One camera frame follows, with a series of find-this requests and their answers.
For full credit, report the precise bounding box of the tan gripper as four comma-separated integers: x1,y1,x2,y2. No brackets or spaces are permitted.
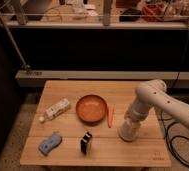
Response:
120,116,143,141

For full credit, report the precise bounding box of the white ceramic cup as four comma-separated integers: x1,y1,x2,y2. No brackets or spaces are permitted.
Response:
118,122,140,142

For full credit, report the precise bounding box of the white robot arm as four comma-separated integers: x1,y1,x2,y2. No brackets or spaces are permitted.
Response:
118,80,189,141

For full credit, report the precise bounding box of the black eraser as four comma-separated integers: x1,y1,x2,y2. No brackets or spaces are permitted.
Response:
80,132,92,155

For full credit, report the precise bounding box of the orange carrot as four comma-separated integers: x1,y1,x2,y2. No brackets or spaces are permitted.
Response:
107,106,114,128

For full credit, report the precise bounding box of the orange bowl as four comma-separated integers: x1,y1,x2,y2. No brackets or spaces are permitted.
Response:
76,95,108,123

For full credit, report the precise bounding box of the wooden table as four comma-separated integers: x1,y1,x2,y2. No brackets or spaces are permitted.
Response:
20,80,171,167

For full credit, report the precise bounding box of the diagonal metal pole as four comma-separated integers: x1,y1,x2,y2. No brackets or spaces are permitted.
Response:
0,0,42,76

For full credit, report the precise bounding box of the black cable on floor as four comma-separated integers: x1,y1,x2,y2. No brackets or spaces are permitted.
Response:
159,109,189,169

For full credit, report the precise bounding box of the metal shelf rail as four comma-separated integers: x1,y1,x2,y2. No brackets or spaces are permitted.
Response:
6,21,189,30

